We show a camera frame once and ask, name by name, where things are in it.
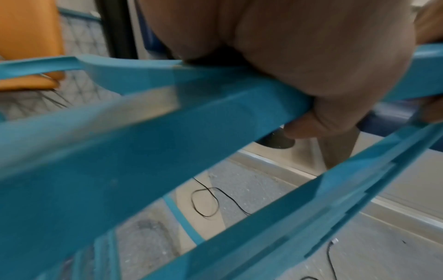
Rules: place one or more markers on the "dark metal post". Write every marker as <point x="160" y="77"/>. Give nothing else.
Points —
<point x="116" y="27"/>

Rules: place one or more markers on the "person's left hand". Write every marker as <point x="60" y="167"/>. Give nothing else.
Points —
<point x="297" y="46"/>

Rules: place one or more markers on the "metal floor threshold strip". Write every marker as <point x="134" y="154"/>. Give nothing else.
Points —
<point x="398" y="191"/>

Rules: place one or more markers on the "grey mesh panel blue frame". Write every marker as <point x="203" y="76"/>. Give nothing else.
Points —
<point x="86" y="38"/>

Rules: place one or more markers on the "blue plastic chair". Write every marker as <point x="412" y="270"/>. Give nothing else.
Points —
<point x="114" y="142"/>

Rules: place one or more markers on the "dark blue cushion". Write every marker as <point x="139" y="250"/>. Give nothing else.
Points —
<point x="391" y="120"/>

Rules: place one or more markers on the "black round furniture foot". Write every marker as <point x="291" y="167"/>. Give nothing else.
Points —
<point x="277" y="140"/>

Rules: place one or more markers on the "orange chair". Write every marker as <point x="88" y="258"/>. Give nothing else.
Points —
<point x="27" y="35"/>

